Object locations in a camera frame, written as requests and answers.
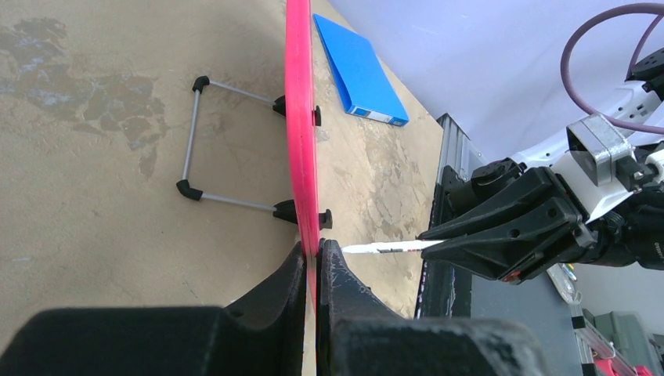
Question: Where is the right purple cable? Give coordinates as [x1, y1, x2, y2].
[560, 2, 664, 136]

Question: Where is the black and white marker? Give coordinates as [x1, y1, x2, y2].
[341, 240, 445, 254]

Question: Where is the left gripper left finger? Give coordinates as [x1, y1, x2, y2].
[1, 245, 305, 375]

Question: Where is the metal wire whiteboard stand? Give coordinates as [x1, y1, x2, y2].
[175, 75, 298, 224]

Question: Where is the blue notebook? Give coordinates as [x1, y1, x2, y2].
[312, 13, 410, 127]

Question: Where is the pink-framed whiteboard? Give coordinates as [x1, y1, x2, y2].
[284, 0, 320, 309]

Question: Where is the clear tray with tools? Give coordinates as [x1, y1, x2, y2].
[547, 263, 582, 305]

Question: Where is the black whiteboard stand foot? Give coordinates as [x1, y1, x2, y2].
[318, 209, 333, 230]
[312, 105, 322, 127]

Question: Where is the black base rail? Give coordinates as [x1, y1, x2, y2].
[415, 114, 484, 319]

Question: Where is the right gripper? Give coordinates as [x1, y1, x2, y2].
[419, 167, 663, 284]

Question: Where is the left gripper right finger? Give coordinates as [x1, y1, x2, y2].
[316, 240, 550, 375]

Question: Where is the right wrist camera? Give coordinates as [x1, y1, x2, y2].
[552, 114, 663, 223]

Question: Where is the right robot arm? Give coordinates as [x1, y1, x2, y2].
[420, 115, 663, 284]

